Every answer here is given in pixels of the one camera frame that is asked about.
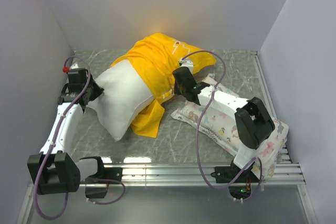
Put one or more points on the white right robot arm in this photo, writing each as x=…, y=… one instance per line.
x=254, y=124

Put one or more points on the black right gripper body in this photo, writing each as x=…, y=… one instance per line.
x=179, y=89

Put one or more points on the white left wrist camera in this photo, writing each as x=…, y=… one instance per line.
x=66, y=69

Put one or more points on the yellow cartoon print pillowcase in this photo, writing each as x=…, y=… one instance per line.
x=154, y=58

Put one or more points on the aluminium right side rail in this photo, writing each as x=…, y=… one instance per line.
x=284, y=157

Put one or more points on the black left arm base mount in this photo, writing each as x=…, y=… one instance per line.
x=103, y=172

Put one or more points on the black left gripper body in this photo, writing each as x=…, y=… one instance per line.
x=94, y=90

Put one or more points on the aluminium rail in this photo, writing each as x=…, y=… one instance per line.
x=149, y=175
x=284, y=157

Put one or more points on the floral print white pillow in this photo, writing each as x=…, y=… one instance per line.
x=223, y=130

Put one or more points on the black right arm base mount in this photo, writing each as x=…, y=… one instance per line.
x=241, y=189

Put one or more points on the aluminium front rail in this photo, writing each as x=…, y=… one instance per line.
x=149, y=175

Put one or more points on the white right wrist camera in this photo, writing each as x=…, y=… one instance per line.
x=186, y=63

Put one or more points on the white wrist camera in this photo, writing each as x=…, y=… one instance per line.
x=186, y=63
x=66, y=69

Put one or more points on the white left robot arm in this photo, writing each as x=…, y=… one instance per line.
x=52, y=170

